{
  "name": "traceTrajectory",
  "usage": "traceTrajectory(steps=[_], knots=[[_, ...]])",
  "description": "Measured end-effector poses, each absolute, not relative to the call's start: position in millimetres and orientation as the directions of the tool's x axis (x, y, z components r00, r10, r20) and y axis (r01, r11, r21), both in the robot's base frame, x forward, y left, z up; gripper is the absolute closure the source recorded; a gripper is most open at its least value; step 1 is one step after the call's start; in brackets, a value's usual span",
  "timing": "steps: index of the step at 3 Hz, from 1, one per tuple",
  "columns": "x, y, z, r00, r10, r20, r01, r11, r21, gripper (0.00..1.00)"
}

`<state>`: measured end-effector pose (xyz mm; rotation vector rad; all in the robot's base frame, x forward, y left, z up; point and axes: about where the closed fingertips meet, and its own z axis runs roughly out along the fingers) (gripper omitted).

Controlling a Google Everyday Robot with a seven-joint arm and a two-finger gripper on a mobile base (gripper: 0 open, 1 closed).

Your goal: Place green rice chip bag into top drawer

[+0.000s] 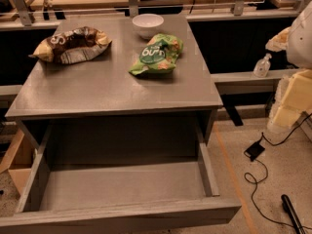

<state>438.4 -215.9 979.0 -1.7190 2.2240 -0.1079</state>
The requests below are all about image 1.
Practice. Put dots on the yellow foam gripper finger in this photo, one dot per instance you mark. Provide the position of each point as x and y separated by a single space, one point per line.
279 42
293 97

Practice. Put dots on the green rice chip bag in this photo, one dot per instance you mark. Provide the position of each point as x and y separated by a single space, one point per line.
159 56

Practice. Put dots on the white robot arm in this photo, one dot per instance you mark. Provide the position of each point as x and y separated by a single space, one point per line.
299 49

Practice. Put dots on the grey cabinet with top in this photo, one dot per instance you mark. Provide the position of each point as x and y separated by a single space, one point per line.
96 113

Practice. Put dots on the open grey top drawer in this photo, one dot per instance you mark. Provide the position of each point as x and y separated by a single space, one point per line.
100 180

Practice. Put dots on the brown chip bag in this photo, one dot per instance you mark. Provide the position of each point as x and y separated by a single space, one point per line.
73 46

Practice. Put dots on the clear hand sanitizer bottle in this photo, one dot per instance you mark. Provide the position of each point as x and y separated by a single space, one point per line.
262 66

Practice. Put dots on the metal railing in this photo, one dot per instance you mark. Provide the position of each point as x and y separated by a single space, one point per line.
47 13

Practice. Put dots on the black power adapter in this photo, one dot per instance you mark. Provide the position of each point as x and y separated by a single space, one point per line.
254 150

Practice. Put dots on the black rod on floor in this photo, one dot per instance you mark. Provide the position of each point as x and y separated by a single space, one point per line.
288 207

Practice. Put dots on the white ceramic bowl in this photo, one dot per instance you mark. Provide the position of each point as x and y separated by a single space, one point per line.
147 25

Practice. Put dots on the cardboard box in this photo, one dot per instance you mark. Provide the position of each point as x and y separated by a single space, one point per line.
18 160

